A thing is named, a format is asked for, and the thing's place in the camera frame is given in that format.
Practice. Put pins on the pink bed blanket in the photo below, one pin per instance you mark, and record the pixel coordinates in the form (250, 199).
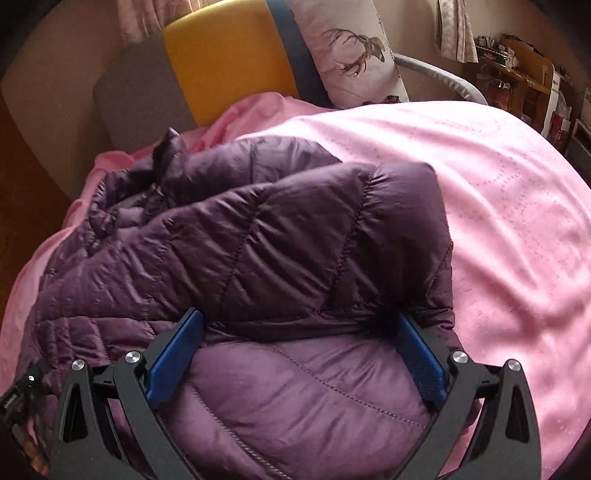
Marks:
(518, 216)

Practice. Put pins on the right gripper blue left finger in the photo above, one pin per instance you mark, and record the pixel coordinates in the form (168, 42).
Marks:
(86, 444)

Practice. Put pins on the pink patterned curtain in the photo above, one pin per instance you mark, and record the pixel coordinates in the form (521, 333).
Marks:
(454, 34)

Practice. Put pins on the wooden desk with clutter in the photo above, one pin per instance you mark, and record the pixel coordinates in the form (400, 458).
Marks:
(515, 77)

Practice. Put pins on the deer print pillow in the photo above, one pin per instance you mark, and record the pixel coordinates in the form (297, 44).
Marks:
(351, 51)

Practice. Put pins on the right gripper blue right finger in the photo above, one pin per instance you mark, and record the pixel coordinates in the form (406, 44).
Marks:
(506, 440)

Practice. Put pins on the grey curved bed rail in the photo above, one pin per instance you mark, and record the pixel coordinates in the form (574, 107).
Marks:
(464, 88)

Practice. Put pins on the purple quilted down jacket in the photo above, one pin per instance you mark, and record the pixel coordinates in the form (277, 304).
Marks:
(300, 262)

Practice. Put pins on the grey yellow blue headboard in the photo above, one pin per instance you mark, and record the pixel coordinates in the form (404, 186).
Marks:
(186, 76)

